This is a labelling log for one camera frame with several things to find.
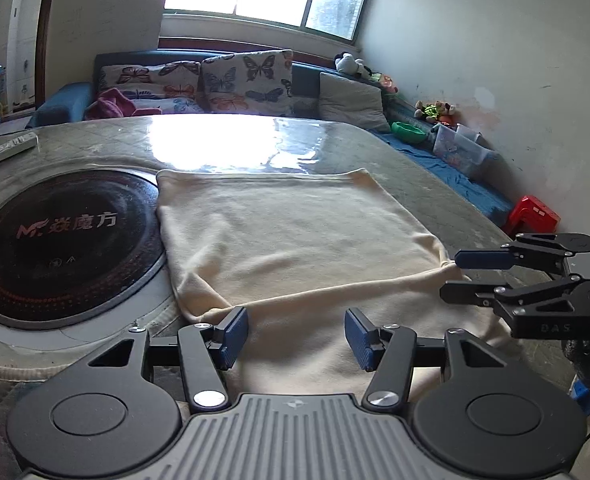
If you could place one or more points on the blue sofa cover cloth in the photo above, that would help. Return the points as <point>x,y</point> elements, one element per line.
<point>455,185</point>

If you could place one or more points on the green plastic bowl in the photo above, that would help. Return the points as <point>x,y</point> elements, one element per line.
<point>407,132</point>

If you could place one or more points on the blue corner sofa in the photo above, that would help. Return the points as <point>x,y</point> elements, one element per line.
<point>305,82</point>

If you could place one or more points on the large butterfly print pillow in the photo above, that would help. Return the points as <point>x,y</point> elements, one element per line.
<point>250,80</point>

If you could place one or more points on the panda plush toy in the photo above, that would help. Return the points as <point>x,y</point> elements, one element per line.
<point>347,64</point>

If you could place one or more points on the grey remote control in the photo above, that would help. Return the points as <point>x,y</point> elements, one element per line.
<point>12,145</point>

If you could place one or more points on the red plastic stool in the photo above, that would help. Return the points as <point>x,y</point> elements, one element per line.
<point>530,212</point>

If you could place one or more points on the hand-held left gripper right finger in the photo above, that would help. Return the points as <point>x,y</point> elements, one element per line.
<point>357,340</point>

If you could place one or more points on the person's right hand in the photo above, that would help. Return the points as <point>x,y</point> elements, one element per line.
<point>584,362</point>

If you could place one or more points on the cream sweatshirt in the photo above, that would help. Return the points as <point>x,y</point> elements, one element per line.
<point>285,230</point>

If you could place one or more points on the clear plastic storage box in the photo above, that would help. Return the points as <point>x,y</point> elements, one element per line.
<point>457,152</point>

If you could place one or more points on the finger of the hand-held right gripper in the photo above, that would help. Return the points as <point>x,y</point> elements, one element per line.
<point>480,259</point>
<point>465,294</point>

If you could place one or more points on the green plush toy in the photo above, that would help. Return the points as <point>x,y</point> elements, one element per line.
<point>426,111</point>

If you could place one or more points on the dark wooden door frame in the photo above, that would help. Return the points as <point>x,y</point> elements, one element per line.
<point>45,35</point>

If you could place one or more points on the colourful plush toy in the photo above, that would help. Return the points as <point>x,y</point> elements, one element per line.
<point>385,82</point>

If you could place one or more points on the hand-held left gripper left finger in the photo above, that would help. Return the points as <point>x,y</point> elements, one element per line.
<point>235,335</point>

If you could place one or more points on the long butterfly print pillow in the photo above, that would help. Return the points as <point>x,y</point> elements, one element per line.
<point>145,75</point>

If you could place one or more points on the round black induction hotplate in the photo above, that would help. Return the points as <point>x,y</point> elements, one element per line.
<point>75,260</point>

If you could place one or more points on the pink cloth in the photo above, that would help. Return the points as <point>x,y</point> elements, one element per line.
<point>110,105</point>

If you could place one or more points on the grey pillow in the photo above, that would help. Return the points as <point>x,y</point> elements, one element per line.
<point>350,100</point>

